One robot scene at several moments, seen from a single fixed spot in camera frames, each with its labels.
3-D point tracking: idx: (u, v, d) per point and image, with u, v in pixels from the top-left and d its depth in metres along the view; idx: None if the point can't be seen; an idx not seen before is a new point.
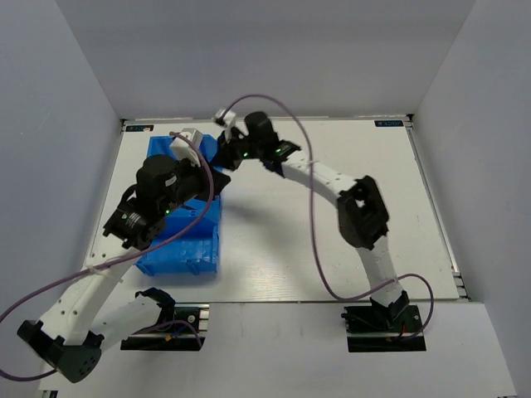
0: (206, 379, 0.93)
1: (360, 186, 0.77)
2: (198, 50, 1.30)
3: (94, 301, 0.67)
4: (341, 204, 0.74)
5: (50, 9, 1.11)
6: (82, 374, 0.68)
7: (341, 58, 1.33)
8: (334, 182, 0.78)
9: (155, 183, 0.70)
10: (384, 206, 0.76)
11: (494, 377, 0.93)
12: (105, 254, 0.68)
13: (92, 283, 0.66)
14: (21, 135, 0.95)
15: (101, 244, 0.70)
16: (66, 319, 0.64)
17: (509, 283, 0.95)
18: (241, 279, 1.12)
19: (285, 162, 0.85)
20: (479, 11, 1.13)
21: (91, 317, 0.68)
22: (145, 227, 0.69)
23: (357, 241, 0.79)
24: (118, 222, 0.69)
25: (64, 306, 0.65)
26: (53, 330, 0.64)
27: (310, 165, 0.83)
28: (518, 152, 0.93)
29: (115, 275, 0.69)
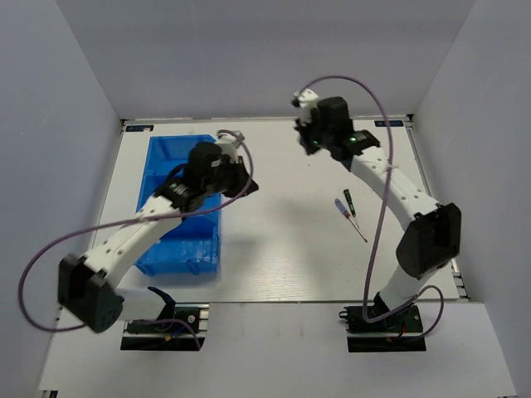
0: (206, 379, 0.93)
1: (443, 213, 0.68)
2: (198, 50, 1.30)
3: (136, 248, 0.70)
4: (415, 230, 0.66)
5: (50, 9, 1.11)
6: (104, 324, 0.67)
7: (342, 58, 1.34)
8: (411, 199, 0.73)
9: (204, 162, 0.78)
10: (458, 242, 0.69)
11: (494, 377, 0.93)
12: (153, 211, 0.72)
13: (140, 228, 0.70)
14: (21, 135, 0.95)
15: (149, 202, 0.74)
16: (112, 257, 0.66)
17: (509, 283, 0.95)
18: (241, 279, 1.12)
19: (358, 156, 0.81)
20: (478, 12, 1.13)
21: (127, 264, 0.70)
22: (189, 198, 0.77)
23: (408, 266, 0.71)
24: (167, 189, 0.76)
25: (109, 245, 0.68)
26: (98, 263, 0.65)
27: (388, 171, 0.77)
28: (518, 152, 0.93)
29: (158, 230, 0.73)
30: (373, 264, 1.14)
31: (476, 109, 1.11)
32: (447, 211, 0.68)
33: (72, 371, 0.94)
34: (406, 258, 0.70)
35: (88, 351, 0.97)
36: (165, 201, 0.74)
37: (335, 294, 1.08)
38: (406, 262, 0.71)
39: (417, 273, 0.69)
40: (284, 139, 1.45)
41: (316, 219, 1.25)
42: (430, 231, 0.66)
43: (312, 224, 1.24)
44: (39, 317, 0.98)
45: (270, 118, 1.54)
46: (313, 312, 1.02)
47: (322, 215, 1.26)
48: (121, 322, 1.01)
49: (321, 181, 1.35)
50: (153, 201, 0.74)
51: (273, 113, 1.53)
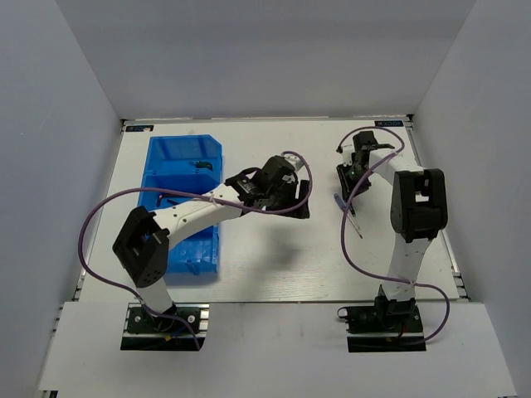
0: (206, 380, 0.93)
1: (427, 176, 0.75)
2: (199, 50, 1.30)
3: (197, 221, 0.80)
4: (397, 182, 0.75)
5: (50, 10, 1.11)
6: (145, 279, 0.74)
7: (342, 59, 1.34)
8: (402, 167, 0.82)
9: (276, 171, 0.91)
10: (444, 204, 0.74)
11: (494, 377, 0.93)
12: (222, 196, 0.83)
13: (207, 206, 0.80)
14: (21, 135, 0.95)
15: (221, 189, 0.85)
16: (177, 222, 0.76)
17: (509, 283, 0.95)
18: (241, 279, 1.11)
19: (373, 152, 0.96)
20: (478, 12, 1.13)
21: (184, 234, 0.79)
22: (255, 196, 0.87)
23: (397, 228, 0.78)
24: (239, 181, 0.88)
25: (177, 212, 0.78)
26: (164, 222, 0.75)
27: (392, 153, 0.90)
28: (518, 153, 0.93)
29: (220, 214, 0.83)
30: (376, 263, 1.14)
31: (476, 109, 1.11)
32: (429, 172, 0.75)
33: (72, 371, 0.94)
34: (397, 217, 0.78)
35: (89, 351, 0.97)
36: (234, 191, 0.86)
37: (335, 294, 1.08)
38: (396, 221, 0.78)
39: (401, 230, 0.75)
40: (284, 139, 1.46)
41: (315, 219, 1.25)
42: (410, 186, 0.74)
43: (311, 223, 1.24)
44: (40, 318, 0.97)
45: (271, 117, 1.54)
46: (313, 312, 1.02)
47: (321, 215, 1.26)
48: (121, 322, 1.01)
49: (321, 180, 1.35)
50: (224, 188, 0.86)
51: (274, 113, 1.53)
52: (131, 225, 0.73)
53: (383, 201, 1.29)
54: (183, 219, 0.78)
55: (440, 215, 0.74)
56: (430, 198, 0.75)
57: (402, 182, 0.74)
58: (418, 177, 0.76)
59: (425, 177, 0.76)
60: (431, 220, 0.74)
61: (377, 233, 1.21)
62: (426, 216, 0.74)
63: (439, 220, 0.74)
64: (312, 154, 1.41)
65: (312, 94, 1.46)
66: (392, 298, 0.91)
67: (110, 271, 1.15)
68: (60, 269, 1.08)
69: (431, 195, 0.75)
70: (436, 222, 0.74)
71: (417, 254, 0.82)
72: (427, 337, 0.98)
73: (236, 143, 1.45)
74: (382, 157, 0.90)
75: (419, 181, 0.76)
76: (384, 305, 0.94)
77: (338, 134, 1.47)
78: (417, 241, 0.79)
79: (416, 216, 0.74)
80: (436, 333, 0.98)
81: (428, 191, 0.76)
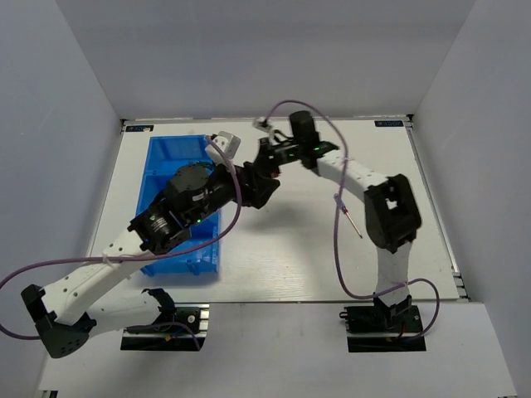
0: (206, 380, 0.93)
1: (392, 183, 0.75)
2: (199, 50, 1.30)
3: (96, 288, 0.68)
4: (370, 198, 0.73)
5: (50, 10, 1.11)
6: (63, 351, 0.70)
7: (342, 58, 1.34)
8: (365, 178, 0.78)
9: (182, 192, 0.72)
10: (416, 207, 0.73)
11: (494, 377, 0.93)
12: (121, 249, 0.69)
13: (101, 269, 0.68)
14: (21, 135, 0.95)
15: (121, 237, 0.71)
16: (65, 298, 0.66)
17: (509, 283, 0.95)
18: (241, 281, 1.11)
19: (322, 160, 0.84)
20: (478, 12, 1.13)
21: (90, 301, 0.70)
22: (168, 235, 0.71)
23: (381, 243, 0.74)
24: (145, 220, 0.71)
25: (69, 284, 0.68)
26: (52, 303, 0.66)
27: (344, 162, 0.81)
28: (518, 153, 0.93)
29: (124, 269, 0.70)
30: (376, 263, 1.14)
31: (477, 109, 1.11)
32: (392, 179, 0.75)
33: (72, 371, 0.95)
34: (376, 232, 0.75)
35: (89, 351, 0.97)
36: (137, 237, 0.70)
37: (334, 294, 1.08)
38: (376, 237, 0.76)
39: (386, 242, 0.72)
40: None
41: (314, 218, 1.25)
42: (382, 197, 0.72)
43: (311, 224, 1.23)
44: None
45: (270, 117, 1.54)
46: (312, 312, 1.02)
47: (321, 214, 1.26)
48: None
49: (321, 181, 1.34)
50: (125, 236, 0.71)
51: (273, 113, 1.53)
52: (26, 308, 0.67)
53: None
54: (75, 291, 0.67)
55: (417, 218, 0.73)
56: (401, 205, 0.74)
57: (374, 196, 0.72)
58: (384, 186, 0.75)
59: (389, 184, 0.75)
60: (411, 225, 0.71)
61: None
62: (408, 223, 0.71)
63: (416, 223, 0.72)
64: None
65: (311, 94, 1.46)
66: (391, 303, 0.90)
67: None
68: (59, 271, 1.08)
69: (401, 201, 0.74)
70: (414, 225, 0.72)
71: (404, 257, 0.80)
72: (426, 327, 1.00)
73: None
74: (339, 169, 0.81)
75: (386, 191, 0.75)
76: (385, 310, 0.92)
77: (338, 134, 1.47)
78: (401, 246, 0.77)
79: (397, 224, 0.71)
80: (431, 322, 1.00)
81: (395, 197, 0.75)
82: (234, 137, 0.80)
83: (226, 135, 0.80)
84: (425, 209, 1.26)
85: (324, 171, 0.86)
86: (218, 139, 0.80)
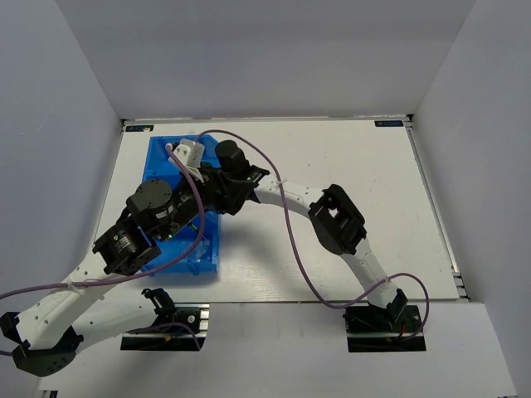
0: (206, 379, 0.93)
1: (328, 194, 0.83)
2: (199, 50, 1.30)
3: (67, 313, 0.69)
4: (314, 216, 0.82)
5: (50, 10, 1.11)
6: (50, 370, 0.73)
7: (342, 59, 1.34)
8: (304, 196, 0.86)
9: (143, 210, 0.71)
10: (354, 208, 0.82)
11: (494, 376, 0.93)
12: (86, 273, 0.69)
13: (67, 297, 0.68)
14: (21, 135, 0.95)
15: (85, 261, 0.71)
16: (36, 327, 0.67)
17: (509, 283, 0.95)
18: (239, 281, 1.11)
19: (257, 189, 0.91)
20: (478, 12, 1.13)
21: (65, 324, 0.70)
22: (133, 253, 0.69)
23: (337, 249, 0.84)
24: (109, 242, 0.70)
25: (40, 312, 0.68)
26: (25, 332, 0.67)
27: (280, 186, 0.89)
28: (518, 153, 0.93)
29: (93, 293, 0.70)
30: None
31: (476, 109, 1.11)
32: (328, 191, 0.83)
33: (72, 371, 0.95)
34: (329, 242, 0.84)
35: (89, 352, 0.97)
36: (101, 259, 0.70)
37: (334, 294, 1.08)
38: (331, 245, 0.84)
39: (341, 247, 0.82)
40: (283, 140, 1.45)
41: None
42: (324, 213, 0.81)
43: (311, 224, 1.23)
44: None
45: (270, 117, 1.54)
46: (312, 312, 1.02)
47: None
48: None
49: (320, 181, 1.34)
50: (91, 259, 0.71)
51: (273, 113, 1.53)
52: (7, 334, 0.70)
53: (383, 201, 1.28)
54: (46, 318, 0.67)
55: (358, 217, 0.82)
56: (341, 211, 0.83)
57: (317, 214, 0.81)
58: (323, 199, 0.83)
59: (327, 195, 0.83)
60: (353, 226, 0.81)
61: (378, 233, 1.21)
62: (351, 225, 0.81)
63: (358, 220, 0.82)
64: (312, 155, 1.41)
65: (311, 94, 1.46)
66: (386, 303, 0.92)
67: None
68: (59, 272, 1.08)
69: (341, 207, 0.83)
70: (357, 222, 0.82)
71: (368, 254, 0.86)
72: (423, 320, 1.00)
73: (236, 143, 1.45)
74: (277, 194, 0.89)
75: (326, 202, 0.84)
76: (388, 313, 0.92)
77: (337, 134, 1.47)
78: (361, 245, 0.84)
79: (343, 230, 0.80)
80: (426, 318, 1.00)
81: (336, 205, 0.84)
82: (196, 145, 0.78)
83: (187, 143, 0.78)
84: (425, 209, 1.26)
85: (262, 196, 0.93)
86: (180, 148, 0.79)
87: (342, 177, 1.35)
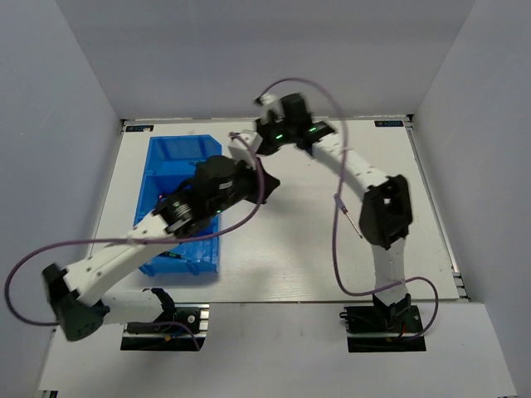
0: (206, 380, 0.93)
1: (392, 182, 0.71)
2: (199, 50, 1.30)
3: (119, 269, 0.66)
4: (367, 198, 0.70)
5: (50, 11, 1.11)
6: (79, 334, 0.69)
7: (342, 58, 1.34)
8: (364, 175, 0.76)
9: (210, 178, 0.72)
10: (411, 209, 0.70)
11: (494, 377, 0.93)
12: (146, 231, 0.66)
13: (124, 251, 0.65)
14: (21, 135, 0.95)
15: (145, 220, 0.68)
16: (90, 278, 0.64)
17: (509, 283, 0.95)
18: (240, 281, 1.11)
19: (318, 143, 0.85)
20: (478, 12, 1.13)
21: (112, 281, 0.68)
22: (191, 221, 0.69)
23: (373, 238, 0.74)
24: (168, 207, 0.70)
25: (92, 264, 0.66)
26: (75, 282, 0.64)
27: (344, 152, 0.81)
28: (517, 153, 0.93)
29: (148, 252, 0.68)
30: None
31: (476, 109, 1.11)
32: (392, 179, 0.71)
33: (73, 371, 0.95)
34: (367, 230, 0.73)
35: (90, 351, 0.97)
36: (161, 221, 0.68)
37: (335, 294, 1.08)
38: (367, 231, 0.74)
39: (378, 238, 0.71)
40: None
41: (314, 219, 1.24)
42: (379, 200, 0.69)
43: (311, 224, 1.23)
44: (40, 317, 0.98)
45: None
46: (313, 312, 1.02)
47: (320, 215, 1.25)
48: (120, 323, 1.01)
49: (320, 180, 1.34)
50: (148, 220, 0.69)
51: None
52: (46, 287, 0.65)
53: None
54: (100, 270, 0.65)
55: (408, 218, 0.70)
56: (397, 204, 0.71)
57: (371, 196, 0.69)
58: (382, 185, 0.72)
59: (388, 182, 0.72)
60: (401, 224, 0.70)
61: None
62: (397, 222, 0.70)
63: (406, 220, 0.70)
64: (312, 155, 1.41)
65: (311, 94, 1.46)
66: (389, 303, 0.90)
67: None
68: (59, 272, 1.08)
69: (398, 201, 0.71)
70: (406, 222, 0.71)
71: (400, 254, 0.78)
72: (423, 321, 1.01)
73: None
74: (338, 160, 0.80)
75: (383, 190, 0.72)
76: (386, 310, 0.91)
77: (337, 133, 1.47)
78: (396, 244, 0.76)
79: (390, 221, 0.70)
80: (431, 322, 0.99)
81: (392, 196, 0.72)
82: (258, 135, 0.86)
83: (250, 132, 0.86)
84: (425, 209, 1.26)
85: (320, 156, 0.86)
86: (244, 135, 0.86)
87: None
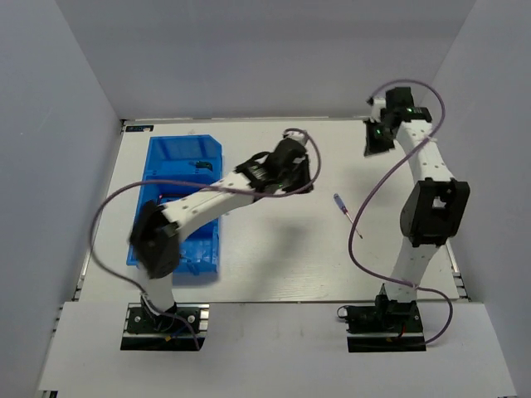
0: (206, 380, 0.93)
1: (450, 186, 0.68)
2: (199, 50, 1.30)
3: (210, 211, 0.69)
4: (416, 189, 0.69)
5: (50, 10, 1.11)
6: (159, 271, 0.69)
7: (342, 58, 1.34)
8: (430, 167, 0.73)
9: (286, 151, 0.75)
10: (459, 220, 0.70)
11: (494, 377, 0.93)
12: (232, 183, 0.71)
13: (216, 196, 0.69)
14: (21, 135, 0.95)
15: (230, 176, 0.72)
16: (187, 214, 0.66)
17: (509, 283, 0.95)
18: (240, 281, 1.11)
19: (406, 123, 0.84)
20: (478, 12, 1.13)
21: (196, 224, 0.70)
22: (264, 184, 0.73)
23: (406, 229, 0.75)
24: (248, 168, 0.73)
25: (187, 204, 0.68)
26: (172, 215, 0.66)
27: (425, 140, 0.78)
28: (517, 153, 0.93)
29: (233, 201, 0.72)
30: (376, 263, 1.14)
31: (477, 109, 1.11)
32: (454, 183, 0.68)
33: (73, 371, 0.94)
34: (406, 218, 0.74)
35: (90, 351, 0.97)
36: (243, 178, 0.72)
37: (335, 294, 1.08)
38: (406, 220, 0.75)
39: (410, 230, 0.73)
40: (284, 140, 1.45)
41: (315, 219, 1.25)
42: (428, 198, 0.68)
43: (311, 224, 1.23)
44: (40, 317, 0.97)
45: (271, 118, 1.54)
46: (313, 312, 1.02)
47: (321, 215, 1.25)
48: (120, 323, 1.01)
49: (321, 180, 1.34)
50: (231, 176, 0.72)
51: (274, 113, 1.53)
52: (141, 220, 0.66)
53: (383, 201, 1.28)
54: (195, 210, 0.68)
55: (450, 229, 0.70)
56: (446, 209, 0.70)
57: (420, 191, 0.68)
58: (441, 185, 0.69)
59: (448, 186, 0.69)
60: (438, 230, 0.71)
61: (378, 233, 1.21)
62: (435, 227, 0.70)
63: (448, 230, 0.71)
64: (313, 155, 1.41)
65: (311, 94, 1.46)
66: (392, 298, 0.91)
67: (111, 270, 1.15)
68: (60, 272, 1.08)
69: (449, 206, 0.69)
70: (446, 230, 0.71)
71: (423, 258, 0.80)
72: (423, 321, 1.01)
73: (236, 143, 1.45)
74: (415, 144, 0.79)
75: (441, 190, 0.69)
76: (384, 305, 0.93)
77: (337, 134, 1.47)
78: (426, 247, 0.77)
79: (428, 222, 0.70)
80: (438, 336, 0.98)
81: (447, 199, 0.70)
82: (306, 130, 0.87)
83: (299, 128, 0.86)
84: None
85: (402, 135, 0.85)
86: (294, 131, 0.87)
87: (343, 177, 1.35)
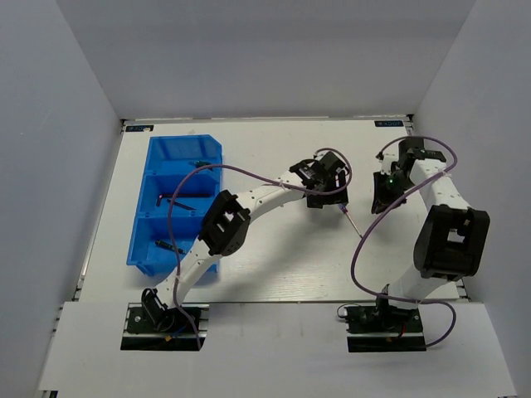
0: (207, 380, 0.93)
1: (469, 215, 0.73)
2: (199, 50, 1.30)
3: (270, 201, 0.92)
4: (432, 213, 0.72)
5: (50, 10, 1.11)
6: (229, 249, 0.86)
7: (342, 59, 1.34)
8: (443, 196, 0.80)
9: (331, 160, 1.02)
10: (476, 253, 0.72)
11: (494, 377, 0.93)
12: (289, 181, 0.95)
13: (277, 190, 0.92)
14: (21, 134, 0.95)
15: (287, 174, 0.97)
16: (255, 202, 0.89)
17: (508, 283, 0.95)
18: (240, 281, 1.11)
19: (420, 162, 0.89)
20: (478, 13, 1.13)
21: (259, 213, 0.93)
22: (313, 182, 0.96)
23: (418, 263, 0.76)
24: (300, 168, 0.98)
25: (254, 195, 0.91)
26: (244, 203, 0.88)
27: (439, 173, 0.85)
28: (517, 154, 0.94)
29: (289, 195, 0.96)
30: (376, 263, 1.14)
31: (476, 109, 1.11)
32: (472, 213, 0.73)
33: (73, 370, 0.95)
34: (420, 251, 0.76)
35: (90, 351, 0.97)
36: (296, 177, 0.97)
37: (335, 294, 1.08)
38: (418, 254, 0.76)
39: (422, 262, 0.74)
40: (284, 140, 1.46)
41: (315, 219, 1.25)
42: (446, 224, 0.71)
43: (312, 224, 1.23)
44: (40, 316, 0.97)
45: (271, 118, 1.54)
46: (313, 312, 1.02)
47: (321, 215, 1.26)
48: (121, 323, 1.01)
49: None
50: (288, 174, 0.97)
51: (274, 113, 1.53)
52: (220, 206, 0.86)
53: None
54: (260, 200, 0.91)
55: (470, 263, 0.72)
56: (465, 241, 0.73)
57: (438, 215, 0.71)
58: (460, 214, 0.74)
59: (466, 215, 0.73)
60: (455, 262, 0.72)
61: (378, 233, 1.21)
62: (452, 258, 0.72)
63: (467, 267, 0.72)
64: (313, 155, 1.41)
65: (311, 94, 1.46)
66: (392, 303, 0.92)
67: (112, 269, 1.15)
68: (60, 271, 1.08)
69: (467, 237, 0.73)
70: (465, 265, 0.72)
71: (430, 285, 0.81)
72: (422, 321, 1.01)
73: (236, 143, 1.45)
74: (427, 175, 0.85)
75: (459, 218, 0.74)
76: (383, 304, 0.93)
77: (337, 134, 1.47)
78: (436, 279, 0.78)
79: (444, 252, 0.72)
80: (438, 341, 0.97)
81: (465, 230, 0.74)
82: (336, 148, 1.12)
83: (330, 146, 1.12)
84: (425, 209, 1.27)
85: (416, 172, 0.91)
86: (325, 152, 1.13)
87: None
